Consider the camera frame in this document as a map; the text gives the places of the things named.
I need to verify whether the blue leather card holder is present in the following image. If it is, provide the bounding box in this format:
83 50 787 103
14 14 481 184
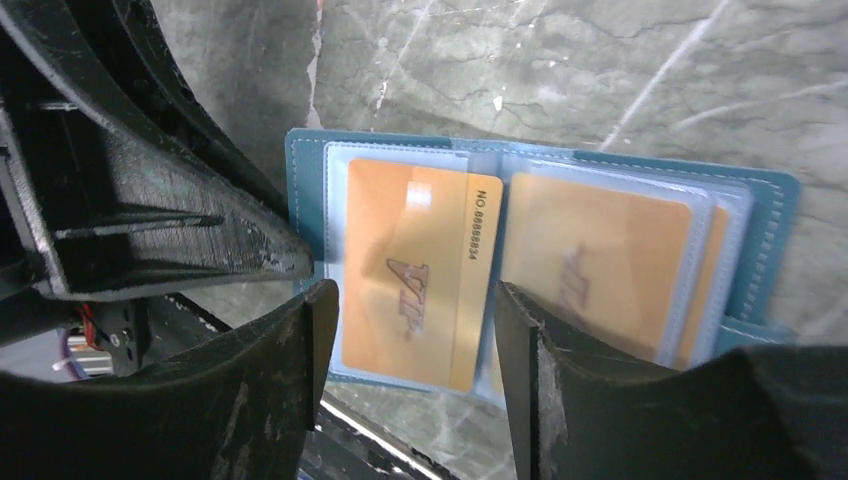
285 129 801 404

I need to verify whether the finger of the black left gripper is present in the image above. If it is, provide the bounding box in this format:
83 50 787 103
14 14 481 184
1 1 313 302

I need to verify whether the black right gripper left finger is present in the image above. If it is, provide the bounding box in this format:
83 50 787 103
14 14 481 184
1 280 339 479

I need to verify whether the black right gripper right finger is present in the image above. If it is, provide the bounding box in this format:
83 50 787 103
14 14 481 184
494 282 847 479

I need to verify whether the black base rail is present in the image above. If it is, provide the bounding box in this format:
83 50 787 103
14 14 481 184
0 291 465 480

